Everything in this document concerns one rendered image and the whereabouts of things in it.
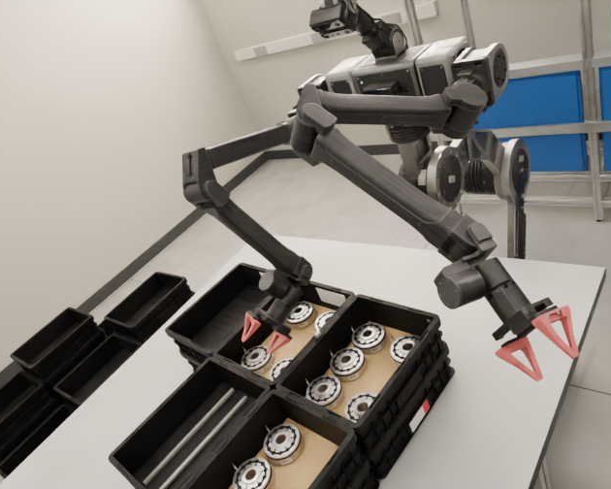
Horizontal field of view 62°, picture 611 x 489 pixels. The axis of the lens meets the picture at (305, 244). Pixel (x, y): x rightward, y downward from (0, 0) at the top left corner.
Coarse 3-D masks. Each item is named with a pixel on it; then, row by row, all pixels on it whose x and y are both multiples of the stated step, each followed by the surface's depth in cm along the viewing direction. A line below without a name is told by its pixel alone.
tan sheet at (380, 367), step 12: (396, 336) 152; (384, 348) 149; (372, 360) 147; (384, 360) 146; (372, 372) 144; (384, 372) 142; (348, 384) 143; (360, 384) 142; (372, 384) 140; (384, 384) 139; (348, 396) 140; (336, 408) 138
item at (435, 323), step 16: (352, 304) 156; (384, 304) 150; (336, 320) 152; (320, 336) 148; (432, 336) 136; (304, 352) 145; (416, 352) 131; (400, 368) 129; (304, 400) 131; (384, 400) 124; (336, 416) 123; (368, 416) 120
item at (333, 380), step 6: (318, 378) 144; (324, 378) 144; (330, 378) 143; (336, 378) 142; (312, 384) 144; (336, 384) 141; (306, 390) 142; (312, 390) 142; (336, 390) 139; (306, 396) 141; (312, 396) 140; (318, 396) 139; (324, 396) 138; (330, 396) 138; (336, 396) 137; (318, 402) 138; (324, 402) 137; (330, 402) 137
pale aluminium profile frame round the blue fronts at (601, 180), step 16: (464, 0) 316; (416, 16) 275; (464, 16) 323; (416, 32) 277; (592, 32) 233; (592, 48) 236; (592, 80) 242; (592, 96) 246; (592, 112) 251; (496, 128) 284; (512, 128) 277; (528, 128) 272; (544, 128) 267; (560, 128) 263; (576, 128) 258; (592, 128) 254; (608, 128) 249; (592, 144) 260; (592, 160) 266; (544, 176) 286; (560, 176) 281; (576, 176) 275; (592, 176) 271; (608, 176) 266; (464, 192) 338
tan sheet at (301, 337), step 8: (312, 304) 179; (320, 312) 173; (304, 328) 170; (312, 328) 168; (272, 336) 172; (296, 336) 168; (304, 336) 167; (312, 336) 165; (264, 344) 170; (288, 344) 166; (296, 344) 164; (304, 344) 163; (280, 352) 164; (288, 352) 163; (296, 352) 162; (264, 376) 158
